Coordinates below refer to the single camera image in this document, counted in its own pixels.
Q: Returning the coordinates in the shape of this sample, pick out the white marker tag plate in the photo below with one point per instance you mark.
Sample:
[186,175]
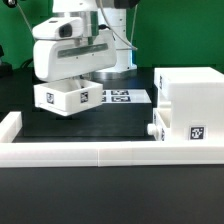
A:
[125,96]

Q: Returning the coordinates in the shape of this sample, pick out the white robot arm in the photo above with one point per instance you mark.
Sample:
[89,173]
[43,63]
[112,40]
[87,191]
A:
[89,10]

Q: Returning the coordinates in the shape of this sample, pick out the white drawer tray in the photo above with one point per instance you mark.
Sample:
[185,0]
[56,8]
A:
[159,128]
[69,96]

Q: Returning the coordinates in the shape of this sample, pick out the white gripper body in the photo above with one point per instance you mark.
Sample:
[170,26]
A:
[61,50]

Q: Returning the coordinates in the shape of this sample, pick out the white U-shaped border frame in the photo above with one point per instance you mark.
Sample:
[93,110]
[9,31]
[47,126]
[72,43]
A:
[101,154]

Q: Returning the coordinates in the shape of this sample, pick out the white drawer cabinet box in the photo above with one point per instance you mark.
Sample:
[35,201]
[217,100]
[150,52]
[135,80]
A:
[195,96]

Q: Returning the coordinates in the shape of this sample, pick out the black device at left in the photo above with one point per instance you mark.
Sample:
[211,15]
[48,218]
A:
[5,67]

